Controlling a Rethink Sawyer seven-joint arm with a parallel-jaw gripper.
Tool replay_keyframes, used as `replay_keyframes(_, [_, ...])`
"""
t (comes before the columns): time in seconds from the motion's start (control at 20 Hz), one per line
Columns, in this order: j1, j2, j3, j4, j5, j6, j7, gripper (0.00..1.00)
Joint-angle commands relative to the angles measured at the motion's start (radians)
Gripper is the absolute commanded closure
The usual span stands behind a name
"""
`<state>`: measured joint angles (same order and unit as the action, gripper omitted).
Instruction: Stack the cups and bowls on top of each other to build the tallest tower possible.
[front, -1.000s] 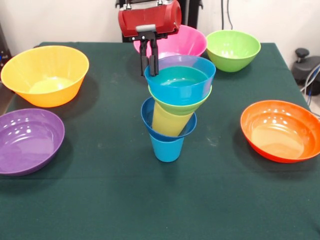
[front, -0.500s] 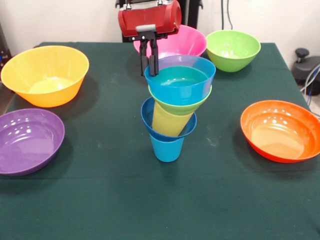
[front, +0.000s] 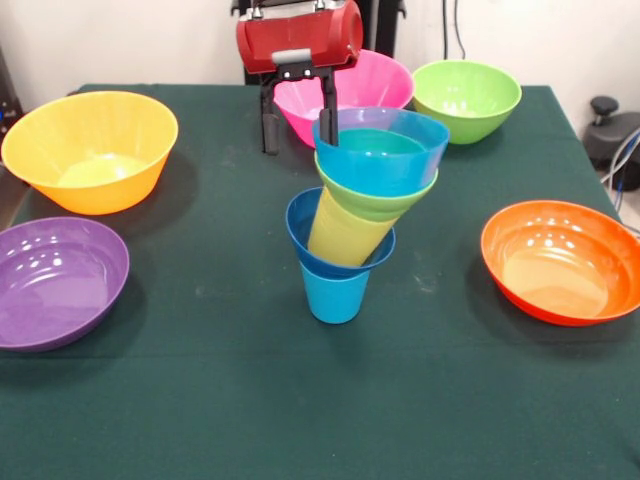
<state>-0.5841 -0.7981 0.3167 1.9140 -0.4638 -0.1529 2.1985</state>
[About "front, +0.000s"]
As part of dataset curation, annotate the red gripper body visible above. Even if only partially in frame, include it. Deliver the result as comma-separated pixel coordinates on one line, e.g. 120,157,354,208
235,0,365,81

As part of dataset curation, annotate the small green plastic bowl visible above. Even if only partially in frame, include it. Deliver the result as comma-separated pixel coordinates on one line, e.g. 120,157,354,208
313,152,440,222

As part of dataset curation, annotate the grey blue cable bundle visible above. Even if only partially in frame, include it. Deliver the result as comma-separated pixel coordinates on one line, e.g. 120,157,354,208
599,127,640,201

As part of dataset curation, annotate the shallow orange plastic bowl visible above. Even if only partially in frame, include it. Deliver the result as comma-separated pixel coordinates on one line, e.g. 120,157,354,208
480,200,640,328

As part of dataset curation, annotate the large yellow plastic bowl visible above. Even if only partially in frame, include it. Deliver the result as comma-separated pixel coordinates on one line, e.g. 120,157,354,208
0,90,180,217

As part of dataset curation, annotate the large green plastic bowl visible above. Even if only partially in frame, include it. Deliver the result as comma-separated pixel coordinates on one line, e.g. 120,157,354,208
412,59,523,146

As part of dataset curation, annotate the black wall cable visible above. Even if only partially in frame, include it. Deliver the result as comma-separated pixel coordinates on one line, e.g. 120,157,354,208
435,0,454,65
452,0,468,64

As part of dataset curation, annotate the light blue plastic cup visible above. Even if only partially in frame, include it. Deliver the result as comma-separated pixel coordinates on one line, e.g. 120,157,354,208
299,262,372,325

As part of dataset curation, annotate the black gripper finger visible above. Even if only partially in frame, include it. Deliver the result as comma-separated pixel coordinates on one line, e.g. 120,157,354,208
258,73,282,157
314,69,341,149

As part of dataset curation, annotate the black equipment box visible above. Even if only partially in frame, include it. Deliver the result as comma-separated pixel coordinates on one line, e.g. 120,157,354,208
0,47,26,126

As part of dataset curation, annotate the translucent light blue bowl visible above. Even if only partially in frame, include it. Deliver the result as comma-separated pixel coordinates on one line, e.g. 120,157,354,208
311,106,451,198

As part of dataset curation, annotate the translucent yellow plastic cup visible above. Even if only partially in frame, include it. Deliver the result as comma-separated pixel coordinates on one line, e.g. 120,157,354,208
306,186,401,267

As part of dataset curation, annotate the large pink plastic bowl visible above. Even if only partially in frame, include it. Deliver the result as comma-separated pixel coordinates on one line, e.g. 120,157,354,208
272,49,416,149

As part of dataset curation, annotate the small dark blue bowl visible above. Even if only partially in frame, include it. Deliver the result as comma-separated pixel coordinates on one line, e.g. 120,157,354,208
285,187,397,279

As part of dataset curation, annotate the dark green tablecloth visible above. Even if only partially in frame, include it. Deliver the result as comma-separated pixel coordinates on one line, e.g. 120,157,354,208
0,83,640,480

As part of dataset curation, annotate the black knob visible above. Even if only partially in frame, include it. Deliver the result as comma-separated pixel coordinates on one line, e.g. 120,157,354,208
589,96,620,126

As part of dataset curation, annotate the shallow purple plastic bowl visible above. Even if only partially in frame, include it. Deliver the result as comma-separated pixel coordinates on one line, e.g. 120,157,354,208
0,216,130,353

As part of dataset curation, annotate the black round base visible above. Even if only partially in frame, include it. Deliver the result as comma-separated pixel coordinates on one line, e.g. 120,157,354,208
584,110,640,176

